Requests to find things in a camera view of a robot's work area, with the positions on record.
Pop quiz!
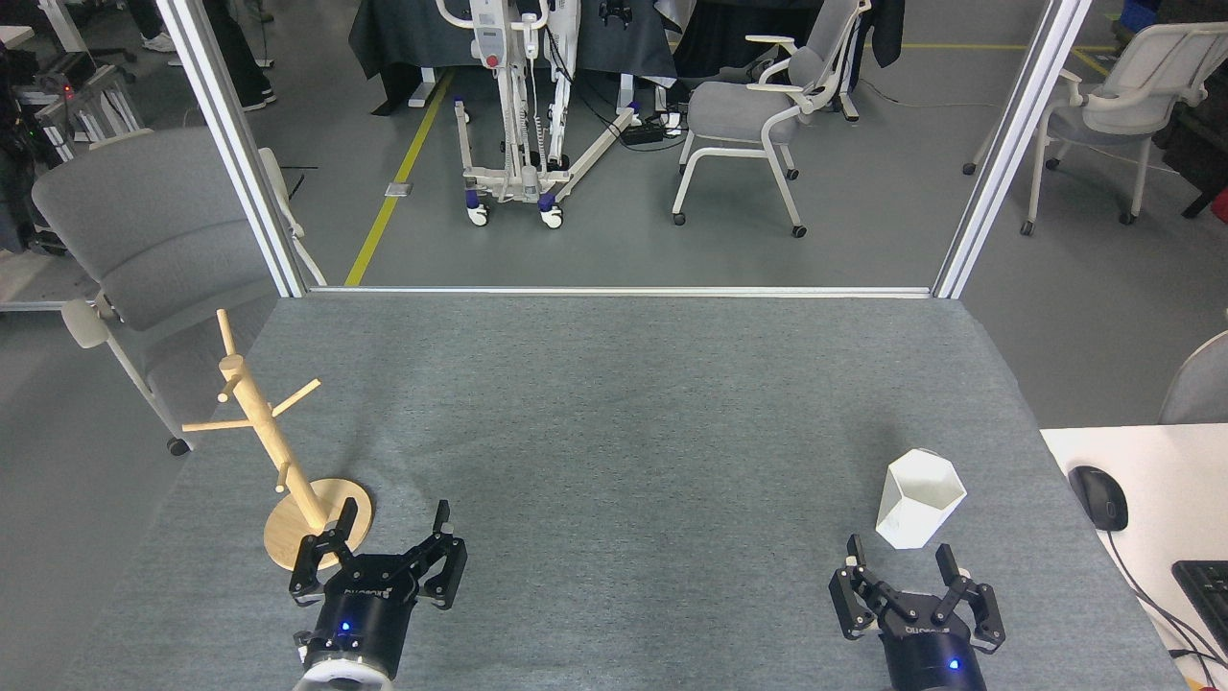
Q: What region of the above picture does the dark cloth covered table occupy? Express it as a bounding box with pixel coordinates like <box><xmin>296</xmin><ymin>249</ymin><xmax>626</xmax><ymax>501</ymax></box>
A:
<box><xmin>347</xmin><ymin>0</ymin><xmax>678</xmax><ymax>116</ymax></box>

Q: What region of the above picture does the white mesh-back chair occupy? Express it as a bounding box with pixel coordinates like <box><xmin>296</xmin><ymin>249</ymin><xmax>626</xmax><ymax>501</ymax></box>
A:
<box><xmin>962</xmin><ymin>21</ymin><xmax>1228</xmax><ymax>237</ymax></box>

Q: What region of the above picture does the white stand on wheels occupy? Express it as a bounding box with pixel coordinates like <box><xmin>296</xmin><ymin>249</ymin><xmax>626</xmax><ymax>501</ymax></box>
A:
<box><xmin>435</xmin><ymin>0</ymin><xmax>642</xmax><ymax>229</ymax></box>

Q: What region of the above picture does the black mouse cable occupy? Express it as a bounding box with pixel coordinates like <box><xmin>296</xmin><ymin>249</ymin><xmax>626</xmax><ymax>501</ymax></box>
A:
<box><xmin>1103</xmin><ymin>528</ymin><xmax>1228</xmax><ymax>678</ymax></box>

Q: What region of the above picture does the silver frame crossbar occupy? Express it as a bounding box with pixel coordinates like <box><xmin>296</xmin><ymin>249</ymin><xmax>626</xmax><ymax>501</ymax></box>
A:
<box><xmin>307</xmin><ymin>285</ymin><xmax>933</xmax><ymax>298</ymax></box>

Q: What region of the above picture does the black power strip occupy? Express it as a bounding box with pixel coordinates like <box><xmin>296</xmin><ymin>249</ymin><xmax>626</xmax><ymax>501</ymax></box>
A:
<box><xmin>620</xmin><ymin>113</ymin><xmax>684</xmax><ymax>147</ymax></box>

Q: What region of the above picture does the white desk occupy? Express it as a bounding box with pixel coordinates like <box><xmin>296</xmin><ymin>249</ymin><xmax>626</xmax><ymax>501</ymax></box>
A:
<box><xmin>1041</xmin><ymin>423</ymin><xmax>1228</xmax><ymax>691</ymax></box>

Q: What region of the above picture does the black computer mouse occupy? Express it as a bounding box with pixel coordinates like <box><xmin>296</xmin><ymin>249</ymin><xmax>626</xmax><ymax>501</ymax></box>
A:
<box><xmin>1068</xmin><ymin>465</ymin><xmax>1129</xmax><ymax>533</ymax></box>

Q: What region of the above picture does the grey chair backrest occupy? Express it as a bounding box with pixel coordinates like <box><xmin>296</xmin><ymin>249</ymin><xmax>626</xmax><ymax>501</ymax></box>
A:
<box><xmin>1158</xmin><ymin>331</ymin><xmax>1228</xmax><ymax>425</ymax></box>

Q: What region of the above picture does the wooden cup rack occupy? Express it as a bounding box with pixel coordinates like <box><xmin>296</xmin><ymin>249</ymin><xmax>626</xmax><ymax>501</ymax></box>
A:
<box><xmin>181</xmin><ymin>308</ymin><xmax>373</xmax><ymax>573</ymax></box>

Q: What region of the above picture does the large grey chair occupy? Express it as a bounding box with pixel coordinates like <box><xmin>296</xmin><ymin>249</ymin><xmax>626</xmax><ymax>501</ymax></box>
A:
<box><xmin>31</xmin><ymin>128</ymin><xmax>327</xmax><ymax>457</ymax></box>

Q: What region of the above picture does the grey chair with armrests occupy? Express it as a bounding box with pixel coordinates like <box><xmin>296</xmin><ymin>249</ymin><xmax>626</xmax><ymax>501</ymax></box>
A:
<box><xmin>671</xmin><ymin>0</ymin><xmax>872</xmax><ymax>239</ymax></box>

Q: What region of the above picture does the black keyboard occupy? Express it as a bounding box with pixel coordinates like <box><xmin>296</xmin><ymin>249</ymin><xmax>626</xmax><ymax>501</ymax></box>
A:
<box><xmin>1172</xmin><ymin>560</ymin><xmax>1228</xmax><ymax>655</ymax></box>

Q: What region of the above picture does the silver frame post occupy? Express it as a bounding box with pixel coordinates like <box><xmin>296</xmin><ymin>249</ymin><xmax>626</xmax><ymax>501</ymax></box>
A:
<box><xmin>933</xmin><ymin>0</ymin><xmax>1095</xmax><ymax>299</ymax></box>
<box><xmin>156</xmin><ymin>0</ymin><xmax>327</xmax><ymax>298</ymax></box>

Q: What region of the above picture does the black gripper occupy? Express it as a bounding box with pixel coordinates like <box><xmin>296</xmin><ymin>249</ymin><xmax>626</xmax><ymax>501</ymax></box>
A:
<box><xmin>828</xmin><ymin>535</ymin><xmax>1007</xmax><ymax>691</ymax></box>
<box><xmin>289</xmin><ymin>498</ymin><xmax>469</xmax><ymax>678</ymax></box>

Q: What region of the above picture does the equipment cart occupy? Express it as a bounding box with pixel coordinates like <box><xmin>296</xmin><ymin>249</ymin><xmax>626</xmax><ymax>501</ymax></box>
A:
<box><xmin>0</xmin><ymin>43</ymin><xmax>145</xmax><ymax>166</ymax></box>

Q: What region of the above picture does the person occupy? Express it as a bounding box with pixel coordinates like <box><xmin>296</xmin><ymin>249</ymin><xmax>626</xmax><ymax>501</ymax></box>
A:
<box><xmin>125</xmin><ymin>0</ymin><xmax>177</xmax><ymax>55</ymax></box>
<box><xmin>200</xmin><ymin>0</ymin><xmax>278</xmax><ymax>112</ymax></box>

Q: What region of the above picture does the white hexagonal cup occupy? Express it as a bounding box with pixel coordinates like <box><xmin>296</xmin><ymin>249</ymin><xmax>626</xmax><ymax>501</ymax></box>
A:
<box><xmin>875</xmin><ymin>448</ymin><xmax>967</xmax><ymax>550</ymax></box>

